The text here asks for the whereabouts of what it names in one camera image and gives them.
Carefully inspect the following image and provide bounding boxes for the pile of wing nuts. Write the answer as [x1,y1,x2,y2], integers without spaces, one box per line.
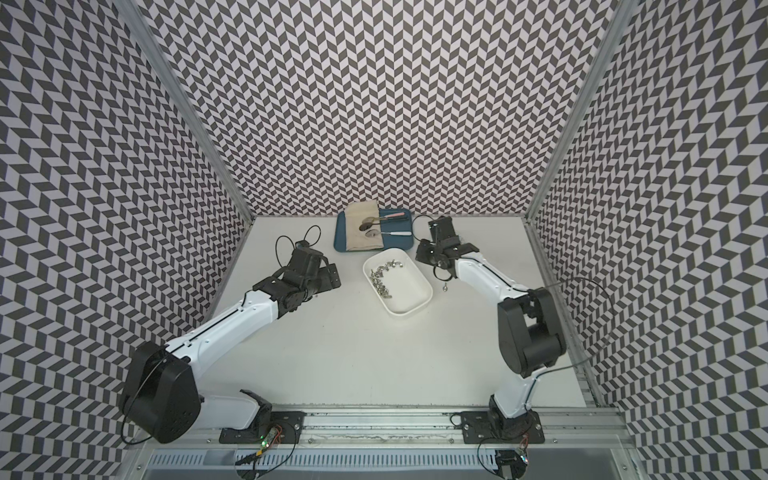
[368,257,403,299]

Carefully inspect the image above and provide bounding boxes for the beige folded cloth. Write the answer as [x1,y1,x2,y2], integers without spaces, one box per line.
[344,200,385,252]

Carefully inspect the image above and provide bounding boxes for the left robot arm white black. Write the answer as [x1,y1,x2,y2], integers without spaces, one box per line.
[118,240,341,444]

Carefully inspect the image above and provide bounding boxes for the aluminium front rail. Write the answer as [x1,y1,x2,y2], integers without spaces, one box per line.
[128,404,637,451]

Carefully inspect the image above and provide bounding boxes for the blue tray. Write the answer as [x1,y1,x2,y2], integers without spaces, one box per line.
[333,208,414,253]

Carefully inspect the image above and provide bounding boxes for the metal spoon dark bowl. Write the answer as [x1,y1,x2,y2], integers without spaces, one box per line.
[359,218,386,232]

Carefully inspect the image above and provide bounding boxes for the metal spoon white handle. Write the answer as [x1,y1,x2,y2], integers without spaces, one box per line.
[365,229,412,238]

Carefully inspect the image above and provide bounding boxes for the white storage box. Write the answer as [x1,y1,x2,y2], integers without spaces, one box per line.
[362,248,434,318]

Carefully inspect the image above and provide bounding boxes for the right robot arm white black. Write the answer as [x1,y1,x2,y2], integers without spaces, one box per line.
[416,216,567,439]

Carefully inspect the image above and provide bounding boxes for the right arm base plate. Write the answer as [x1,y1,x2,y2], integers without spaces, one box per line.
[459,410,545,445]

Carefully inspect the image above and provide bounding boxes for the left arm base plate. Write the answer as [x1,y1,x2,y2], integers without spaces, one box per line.
[219,410,306,445]

